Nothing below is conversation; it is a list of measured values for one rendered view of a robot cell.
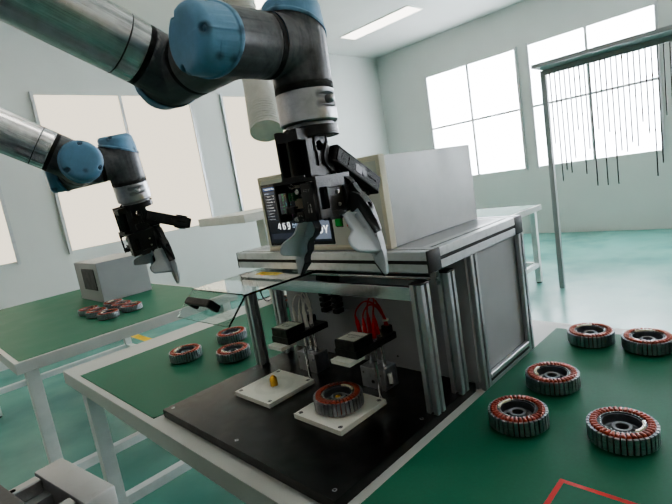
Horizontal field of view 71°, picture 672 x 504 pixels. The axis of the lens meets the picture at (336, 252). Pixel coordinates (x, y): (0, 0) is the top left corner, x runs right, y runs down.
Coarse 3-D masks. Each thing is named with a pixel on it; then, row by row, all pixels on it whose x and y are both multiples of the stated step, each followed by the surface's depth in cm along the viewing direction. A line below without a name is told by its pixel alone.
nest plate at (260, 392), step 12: (276, 372) 131; (288, 372) 129; (252, 384) 125; (264, 384) 124; (288, 384) 121; (300, 384) 120; (240, 396) 121; (252, 396) 118; (264, 396) 117; (276, 396) 116; (288, 396) 116
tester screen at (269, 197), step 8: (264, 192) 128; (272, 192) 126; (272, 200) 127; (280, 200) 124; (272, 208) 127; (272, 216) 128; (272, 224) 129; (296, 224) 122; (272, 232) 130; (280, 232) 127; (288, 232) 125; (272, 240) 131; (280, 240) 128; (320, 240) 117; (328, 240) 115
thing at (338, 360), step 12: (348, 336) 109; (360, 336) 107; (384, 336) 112; (336, 348) 109; (348, 348) 106; (360, 348) 105; (372, 348) 108; (336, 360) 106; (348, 360) 105; (360, 360) 106; (372, 360) 116; (384, 360) 112
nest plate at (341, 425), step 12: (372, 396) 107; (312, 408) 106; (360, 408) 103; (372, 408) 102; (300, 420) 104; (312, 420) 101; (324, 420) 100; (336, 420) 99; (348, 420) 98; (360, 420) 99; (336, 432) 96
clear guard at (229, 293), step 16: (256, 272) 130; (288, 272) 122; (208, 288) 118; (224, 288) 115; (240, 288) 111; (256, 288) 108; (224, 304) 107; (240, 304) 103; (208, 320) 107; (224, 320) 103
